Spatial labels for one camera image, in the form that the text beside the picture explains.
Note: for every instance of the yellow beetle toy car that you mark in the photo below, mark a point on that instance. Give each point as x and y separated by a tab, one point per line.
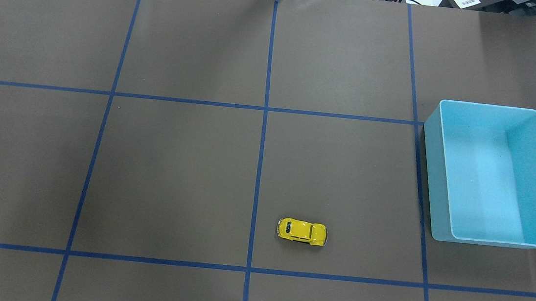
302	231

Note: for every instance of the light blue plastic bin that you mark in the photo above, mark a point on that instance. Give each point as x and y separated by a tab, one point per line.
481	167

